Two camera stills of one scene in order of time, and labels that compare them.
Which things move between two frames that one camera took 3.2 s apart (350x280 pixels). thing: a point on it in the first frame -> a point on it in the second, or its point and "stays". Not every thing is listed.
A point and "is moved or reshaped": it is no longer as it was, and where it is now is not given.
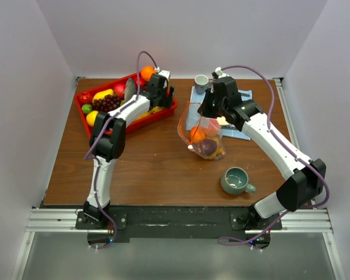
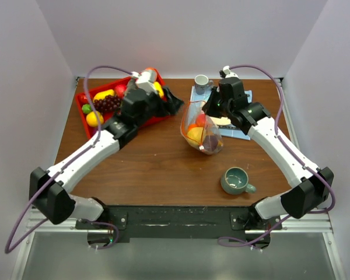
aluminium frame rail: [293, 220] stays
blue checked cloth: [228, 130] stays
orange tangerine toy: [197, 133] -> [191, 126]
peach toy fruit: [213, 129] -> [200, 119]
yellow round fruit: [91, 117] stays
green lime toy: [86, 108] stays
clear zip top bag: [202, 135] is moved or reshaped
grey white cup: [200, 81] stays
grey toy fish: [129, 90] stays
